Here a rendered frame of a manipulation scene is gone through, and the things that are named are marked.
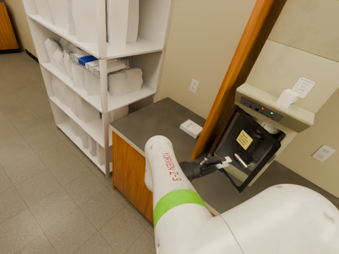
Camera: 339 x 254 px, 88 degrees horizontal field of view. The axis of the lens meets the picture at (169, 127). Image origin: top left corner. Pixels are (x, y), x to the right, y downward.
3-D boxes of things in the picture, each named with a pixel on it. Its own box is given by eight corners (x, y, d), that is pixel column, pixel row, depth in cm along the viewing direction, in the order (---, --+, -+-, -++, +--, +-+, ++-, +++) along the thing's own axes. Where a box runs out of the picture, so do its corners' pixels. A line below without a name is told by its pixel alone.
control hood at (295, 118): (235, 99, 93) (244, 82, 86) (299, 131, 80) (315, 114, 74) (227, 106, 85) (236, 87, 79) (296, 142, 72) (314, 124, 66)
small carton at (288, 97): (280, 100, 77) (288, 88, 74) (291, 106, 75) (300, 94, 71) (275, 102, 75) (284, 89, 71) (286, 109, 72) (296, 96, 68)
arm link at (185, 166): (173, 157, 75) (169, 170, 80) (186, 180, 67) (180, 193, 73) (185, 154, 77) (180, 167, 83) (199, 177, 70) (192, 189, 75)
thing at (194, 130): (187, 122, 149) (188, 118, 146) (203, 132, 142) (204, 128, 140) (179, 128, 140) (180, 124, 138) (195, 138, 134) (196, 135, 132)
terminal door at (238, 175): (210, 153, 118) (235, 104, 93) (239, 194, 98) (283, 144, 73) (209, 153, 117) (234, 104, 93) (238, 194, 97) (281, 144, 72)
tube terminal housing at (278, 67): (221, 140, 139) (277, 36, 91) (260, 165, 126) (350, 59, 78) (206, 156, 122) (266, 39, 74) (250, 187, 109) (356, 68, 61)
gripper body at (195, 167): (189, 184, 77) (206, 179, 81) (195, 172, 71) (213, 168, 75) (182, 170, 82) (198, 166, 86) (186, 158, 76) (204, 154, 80)
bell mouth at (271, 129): (253, 110, 108) (258, 103, 104) (283, 125, 101) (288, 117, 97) (244, 121, 96) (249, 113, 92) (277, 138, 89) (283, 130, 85)
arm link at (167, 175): (153, 235, 38) (200, 228, 41) (153, 191, 35) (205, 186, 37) (143, 157, 72) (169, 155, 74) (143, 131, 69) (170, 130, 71)
